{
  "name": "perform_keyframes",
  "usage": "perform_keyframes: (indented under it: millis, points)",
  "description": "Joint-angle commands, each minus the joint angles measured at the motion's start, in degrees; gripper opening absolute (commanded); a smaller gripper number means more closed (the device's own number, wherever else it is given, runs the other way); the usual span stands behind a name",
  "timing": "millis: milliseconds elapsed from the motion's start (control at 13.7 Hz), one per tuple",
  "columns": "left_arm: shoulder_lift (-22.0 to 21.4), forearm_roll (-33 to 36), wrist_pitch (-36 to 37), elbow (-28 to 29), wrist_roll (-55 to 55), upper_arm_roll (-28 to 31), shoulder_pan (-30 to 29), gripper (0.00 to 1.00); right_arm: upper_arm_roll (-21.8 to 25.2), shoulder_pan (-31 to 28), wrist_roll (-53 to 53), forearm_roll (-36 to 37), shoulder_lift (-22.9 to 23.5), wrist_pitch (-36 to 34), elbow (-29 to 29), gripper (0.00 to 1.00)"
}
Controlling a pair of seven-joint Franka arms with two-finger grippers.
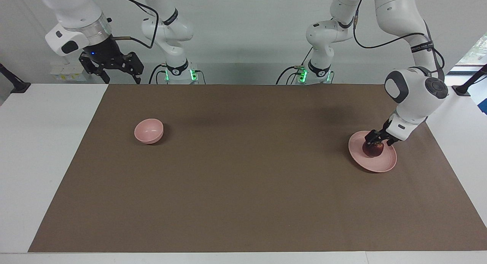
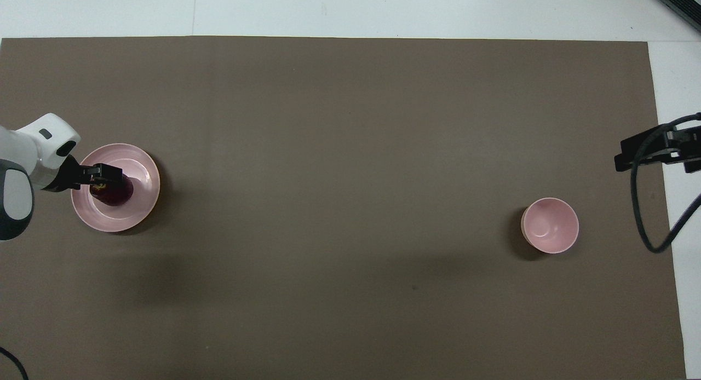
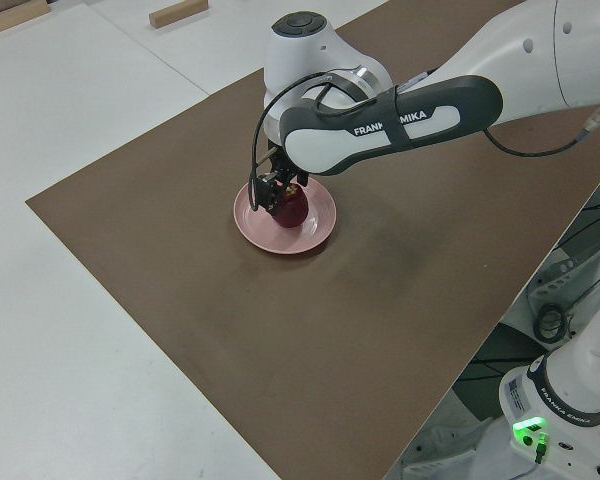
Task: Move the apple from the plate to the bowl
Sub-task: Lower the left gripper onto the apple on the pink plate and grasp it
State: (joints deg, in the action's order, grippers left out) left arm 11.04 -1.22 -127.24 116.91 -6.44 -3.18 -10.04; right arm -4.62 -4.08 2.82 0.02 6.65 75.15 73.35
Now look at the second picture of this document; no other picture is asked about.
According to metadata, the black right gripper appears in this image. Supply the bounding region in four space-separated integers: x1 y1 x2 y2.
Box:
614 125 701 174

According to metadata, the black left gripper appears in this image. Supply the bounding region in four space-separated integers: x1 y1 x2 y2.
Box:
41 154 124 192

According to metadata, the dark red apple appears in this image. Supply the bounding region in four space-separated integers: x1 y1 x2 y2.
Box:
89 174 134 207

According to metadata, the pink plate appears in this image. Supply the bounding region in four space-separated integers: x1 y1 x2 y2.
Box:
71 143 162 233

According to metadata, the pink bowl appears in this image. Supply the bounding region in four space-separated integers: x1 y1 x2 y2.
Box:
520 197 580 255

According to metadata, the black ribbed device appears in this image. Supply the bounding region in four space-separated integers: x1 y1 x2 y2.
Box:
653 0 701 33

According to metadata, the brown table mat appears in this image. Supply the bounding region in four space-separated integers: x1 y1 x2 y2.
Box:
0 36 687 380

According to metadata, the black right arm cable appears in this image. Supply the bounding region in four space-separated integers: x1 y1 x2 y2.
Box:
630 112 701 254

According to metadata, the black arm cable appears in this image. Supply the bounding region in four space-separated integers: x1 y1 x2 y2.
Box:
630 112 701 254
0 346 30 380

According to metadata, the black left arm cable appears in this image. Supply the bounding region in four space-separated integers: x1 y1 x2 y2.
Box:
0 346 30 380

